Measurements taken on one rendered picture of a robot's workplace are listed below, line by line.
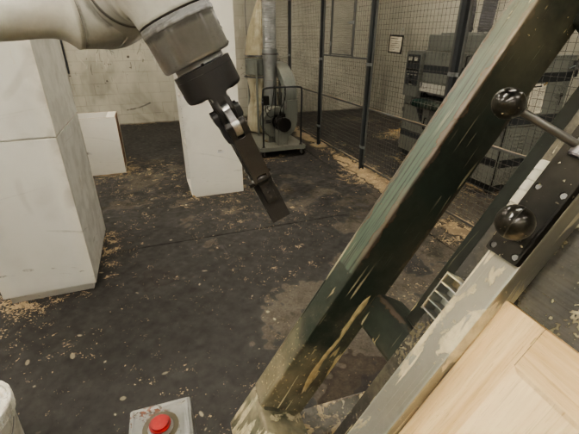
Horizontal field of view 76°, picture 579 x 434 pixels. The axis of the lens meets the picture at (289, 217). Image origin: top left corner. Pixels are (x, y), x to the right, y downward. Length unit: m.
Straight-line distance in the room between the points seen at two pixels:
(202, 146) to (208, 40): 3.66
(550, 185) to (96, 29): 0.61
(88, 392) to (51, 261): 0.99
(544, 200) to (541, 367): 0.20
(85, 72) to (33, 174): 5.89
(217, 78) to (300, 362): 0.58
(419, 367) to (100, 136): 4.97
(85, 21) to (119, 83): 7.82
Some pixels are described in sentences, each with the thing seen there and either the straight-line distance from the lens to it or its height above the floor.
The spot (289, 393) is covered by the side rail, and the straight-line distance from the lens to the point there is 0.88.
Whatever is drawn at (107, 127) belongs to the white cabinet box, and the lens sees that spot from 5.25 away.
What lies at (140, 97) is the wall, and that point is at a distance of 8.43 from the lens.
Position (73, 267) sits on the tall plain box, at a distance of 2.92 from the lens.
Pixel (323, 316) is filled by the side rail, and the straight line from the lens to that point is 0.76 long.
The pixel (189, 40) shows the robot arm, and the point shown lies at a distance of 0.46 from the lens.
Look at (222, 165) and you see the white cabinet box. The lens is 4.21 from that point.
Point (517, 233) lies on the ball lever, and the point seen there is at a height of 1.43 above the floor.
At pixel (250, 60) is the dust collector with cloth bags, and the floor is 1.29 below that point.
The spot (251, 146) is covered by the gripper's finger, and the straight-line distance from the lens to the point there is 0.48.
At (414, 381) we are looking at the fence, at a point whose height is 1.17.
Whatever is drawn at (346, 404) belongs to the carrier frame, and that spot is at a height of 0.79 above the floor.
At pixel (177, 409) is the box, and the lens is 0.88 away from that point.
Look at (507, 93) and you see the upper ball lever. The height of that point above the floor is 1.55.
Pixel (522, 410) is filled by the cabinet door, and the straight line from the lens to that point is 0.55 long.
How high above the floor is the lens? 1.61
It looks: 26 degrees down
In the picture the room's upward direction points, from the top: straight up
